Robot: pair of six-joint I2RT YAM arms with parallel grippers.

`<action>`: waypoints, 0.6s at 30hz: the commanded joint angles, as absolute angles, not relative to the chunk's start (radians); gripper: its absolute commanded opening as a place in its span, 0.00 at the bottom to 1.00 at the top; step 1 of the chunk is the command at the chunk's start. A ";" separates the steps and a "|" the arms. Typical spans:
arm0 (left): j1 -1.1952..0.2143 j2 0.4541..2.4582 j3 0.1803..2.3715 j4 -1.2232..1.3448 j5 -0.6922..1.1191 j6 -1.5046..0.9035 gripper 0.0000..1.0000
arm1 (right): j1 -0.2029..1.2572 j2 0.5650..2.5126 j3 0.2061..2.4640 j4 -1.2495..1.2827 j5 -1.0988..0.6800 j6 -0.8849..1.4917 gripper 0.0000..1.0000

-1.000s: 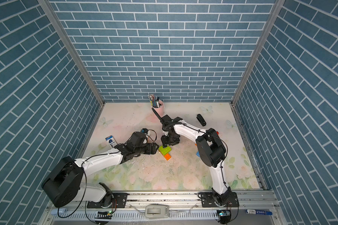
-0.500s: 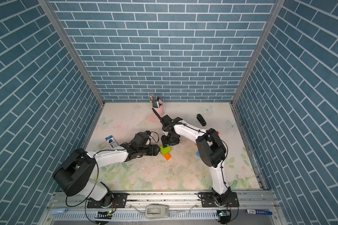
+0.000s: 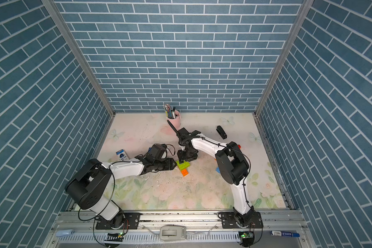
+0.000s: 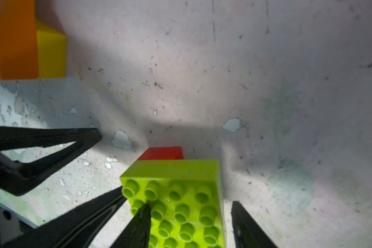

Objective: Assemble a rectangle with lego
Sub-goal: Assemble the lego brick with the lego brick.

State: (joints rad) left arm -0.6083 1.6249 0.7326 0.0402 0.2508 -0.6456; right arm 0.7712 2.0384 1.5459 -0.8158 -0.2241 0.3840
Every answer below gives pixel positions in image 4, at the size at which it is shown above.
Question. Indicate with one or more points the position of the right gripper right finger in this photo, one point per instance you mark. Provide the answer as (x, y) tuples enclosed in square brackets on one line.
[(247, 233)]

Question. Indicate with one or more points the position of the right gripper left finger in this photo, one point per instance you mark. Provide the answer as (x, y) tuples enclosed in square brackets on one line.
[(137, 232)]

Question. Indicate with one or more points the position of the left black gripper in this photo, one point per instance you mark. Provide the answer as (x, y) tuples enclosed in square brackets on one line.
[(28, 157)]

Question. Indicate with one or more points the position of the lime lego brick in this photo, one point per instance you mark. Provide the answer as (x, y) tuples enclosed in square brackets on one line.
[(186, 201)]

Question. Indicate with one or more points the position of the small red lego brick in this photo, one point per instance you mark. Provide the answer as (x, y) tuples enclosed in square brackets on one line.
[(162, 153)]

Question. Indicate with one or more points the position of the orange lego brick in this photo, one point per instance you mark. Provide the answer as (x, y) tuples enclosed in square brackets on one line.
[(18, 41)]

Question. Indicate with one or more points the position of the yellow lego brick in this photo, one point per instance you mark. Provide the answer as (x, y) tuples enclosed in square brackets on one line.
[(52, 52)]

